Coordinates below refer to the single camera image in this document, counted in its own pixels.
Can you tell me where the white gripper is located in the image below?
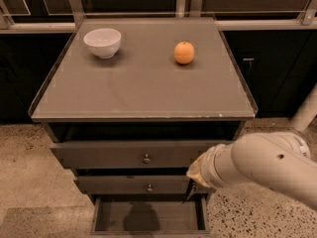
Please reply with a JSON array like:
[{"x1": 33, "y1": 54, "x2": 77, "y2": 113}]
[{"x1": 186, "y1": 144, "x2": 228, "y2": 188}]

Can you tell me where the black rxbar chocolate wrapper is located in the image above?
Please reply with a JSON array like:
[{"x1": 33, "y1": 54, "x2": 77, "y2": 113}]
[{"x1": 182, "y1": 179, "x2": 198, "y2": 203}]

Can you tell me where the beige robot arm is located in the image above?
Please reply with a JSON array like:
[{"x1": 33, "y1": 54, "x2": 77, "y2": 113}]
[{"x1": 186, "y1": 132, "x2": 317, "y2": 210}]

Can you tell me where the grey bottom drawer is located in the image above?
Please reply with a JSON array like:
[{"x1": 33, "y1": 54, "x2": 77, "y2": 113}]
[{"x1": 91, "y1": 194, "x2": 212, "y2": 238}]

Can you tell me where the grey drawer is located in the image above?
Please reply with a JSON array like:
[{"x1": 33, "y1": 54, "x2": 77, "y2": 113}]
[
  {"x1": 51, "y1": 140, "x2": 230, "y2": 170},
  {"x1": 91, "y1": 194, "x2": 212, "y2": 238},
  {"x1": 73, "y1": 174, "x2": 223, "y2": 195}
]

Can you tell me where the grey top drawer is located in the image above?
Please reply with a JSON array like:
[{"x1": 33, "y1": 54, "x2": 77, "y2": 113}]
[{"x1": 51, "y1": 140, "x2": 230, "y2": 170}]

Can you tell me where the grey middle drawer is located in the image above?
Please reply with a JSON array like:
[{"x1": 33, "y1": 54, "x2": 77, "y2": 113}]
[{"x1": 73, "y1": 174, "x2": 223, "y2": 195}]

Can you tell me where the grey drawer cabinet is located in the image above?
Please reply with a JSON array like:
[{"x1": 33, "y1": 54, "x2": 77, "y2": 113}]
[{"x1": 28, "y1": 16, "x2": 260, "y2": 238}]

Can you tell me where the orange fruit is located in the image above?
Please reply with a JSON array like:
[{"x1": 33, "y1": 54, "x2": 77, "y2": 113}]
[{"x1": 173, "y1": 42, "x2": 194, "y2": 64}]

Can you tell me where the white ceramic bowl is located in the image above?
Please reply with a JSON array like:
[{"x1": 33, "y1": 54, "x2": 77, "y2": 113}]
[{"x1": 83, "y1": 28, "x2": 122, "y2": 59}]

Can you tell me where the white post base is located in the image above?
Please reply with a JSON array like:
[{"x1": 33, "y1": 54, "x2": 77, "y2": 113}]
[{"x1": 290, "y1": 83, "x2": 317, "y2": 131}]

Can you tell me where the metal railing frame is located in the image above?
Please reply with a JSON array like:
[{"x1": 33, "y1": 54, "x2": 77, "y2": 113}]
[{"x1": 1, "y1": 0, "x2": 317, "y2": 33}]

